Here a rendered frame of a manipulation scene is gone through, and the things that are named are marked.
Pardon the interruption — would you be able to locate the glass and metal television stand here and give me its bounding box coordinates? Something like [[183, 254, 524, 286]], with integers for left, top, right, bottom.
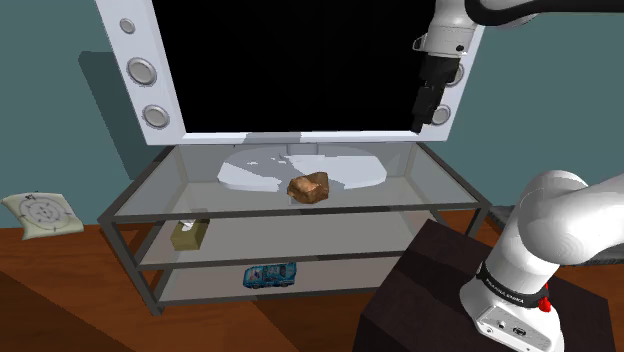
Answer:
[[96, 141, 494, 318]]

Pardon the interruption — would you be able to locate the brown bread loaf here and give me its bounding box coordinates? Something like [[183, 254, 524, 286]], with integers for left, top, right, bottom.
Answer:
[[286, 170, 331, 205]]

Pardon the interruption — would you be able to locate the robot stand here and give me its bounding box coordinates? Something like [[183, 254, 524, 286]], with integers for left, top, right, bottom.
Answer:
[[351, 217, 618, 352]]

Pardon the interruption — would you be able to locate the blue toy car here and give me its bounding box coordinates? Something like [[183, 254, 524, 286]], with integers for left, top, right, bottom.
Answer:
[[242, 261, 298, 290]]

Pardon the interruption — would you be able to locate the white framed television with speakers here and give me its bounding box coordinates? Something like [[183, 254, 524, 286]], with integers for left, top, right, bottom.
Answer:
[[93, 0, 487, 194]]

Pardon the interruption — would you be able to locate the olive tissue box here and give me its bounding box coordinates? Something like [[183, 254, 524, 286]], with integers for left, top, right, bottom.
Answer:
[[169, 218, 211, 253]]

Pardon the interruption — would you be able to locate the cream patterned cushion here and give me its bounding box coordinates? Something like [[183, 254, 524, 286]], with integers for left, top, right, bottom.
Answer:
[[0, 191, 86, 242]]

